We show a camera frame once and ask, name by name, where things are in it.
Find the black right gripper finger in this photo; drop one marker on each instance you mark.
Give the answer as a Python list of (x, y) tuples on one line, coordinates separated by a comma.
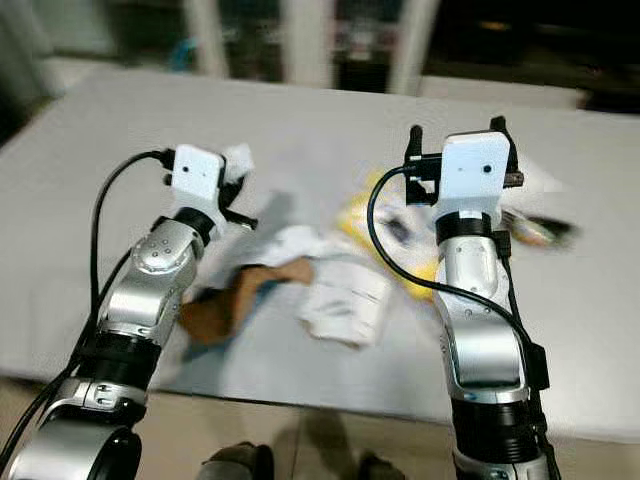
[(414, 143), (500, 125)]

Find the white tissue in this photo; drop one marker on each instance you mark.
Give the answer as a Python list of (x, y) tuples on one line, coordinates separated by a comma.
[(240, 160)]

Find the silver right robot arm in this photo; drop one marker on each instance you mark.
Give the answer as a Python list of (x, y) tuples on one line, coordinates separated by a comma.
[(480, 300)]

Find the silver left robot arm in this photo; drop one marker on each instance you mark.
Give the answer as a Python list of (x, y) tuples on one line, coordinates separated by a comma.
[(150, 295)]

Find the yellow and white package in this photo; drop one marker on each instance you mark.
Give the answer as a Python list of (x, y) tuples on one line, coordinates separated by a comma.
[(363, 205)]

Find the white crumpled paper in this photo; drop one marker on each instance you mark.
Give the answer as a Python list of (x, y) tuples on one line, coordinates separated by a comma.
[(285, 243)]

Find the brown paper scrap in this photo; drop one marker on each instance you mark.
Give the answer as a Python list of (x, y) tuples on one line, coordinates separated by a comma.
[(230, 310)]

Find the dark snack wrapper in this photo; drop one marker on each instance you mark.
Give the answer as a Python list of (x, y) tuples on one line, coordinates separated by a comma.
[(545, 228)]

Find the white paper bag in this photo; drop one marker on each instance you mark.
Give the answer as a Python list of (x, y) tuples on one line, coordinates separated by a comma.
[(345, 300)]

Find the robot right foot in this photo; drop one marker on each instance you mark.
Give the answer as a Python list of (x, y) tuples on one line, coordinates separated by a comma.
[(380, 467)]

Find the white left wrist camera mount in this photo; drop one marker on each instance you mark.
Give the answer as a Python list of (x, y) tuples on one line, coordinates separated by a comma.
[(198, 172)]

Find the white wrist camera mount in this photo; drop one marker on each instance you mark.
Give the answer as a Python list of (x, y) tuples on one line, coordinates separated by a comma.
[(198, 172), (470, 170)]

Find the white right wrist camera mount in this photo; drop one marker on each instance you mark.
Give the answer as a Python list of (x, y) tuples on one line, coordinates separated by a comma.
[(470, 170)]

